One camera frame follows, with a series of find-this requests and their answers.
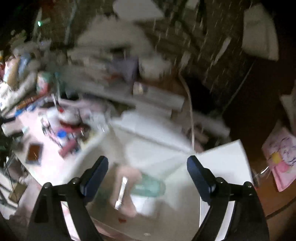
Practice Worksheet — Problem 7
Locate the purple cloth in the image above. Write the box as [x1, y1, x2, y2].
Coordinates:
[110, 57, 139, 84]

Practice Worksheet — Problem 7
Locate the white panda bowl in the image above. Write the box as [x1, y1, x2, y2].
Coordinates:
[139, 55, 172, 81]

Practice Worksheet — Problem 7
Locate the white storage box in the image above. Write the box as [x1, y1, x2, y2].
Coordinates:
[67, 111, 255, 241]

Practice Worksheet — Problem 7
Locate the pink hanging wall organizer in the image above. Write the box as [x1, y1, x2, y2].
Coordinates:
[262, 126, 295, 192]

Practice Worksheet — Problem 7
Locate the colourful tissue pack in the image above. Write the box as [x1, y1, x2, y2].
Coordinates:
[36, 71, 54, 95]

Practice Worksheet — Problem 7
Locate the blue cap white jar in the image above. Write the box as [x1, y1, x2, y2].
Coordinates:
[56, 130, 67, 140]

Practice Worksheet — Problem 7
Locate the small teal cap bottle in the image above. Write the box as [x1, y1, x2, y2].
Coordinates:
[131, 173, 166, 197]

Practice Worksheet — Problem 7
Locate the stack of books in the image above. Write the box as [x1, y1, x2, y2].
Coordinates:
[60, 47, 185, 111]

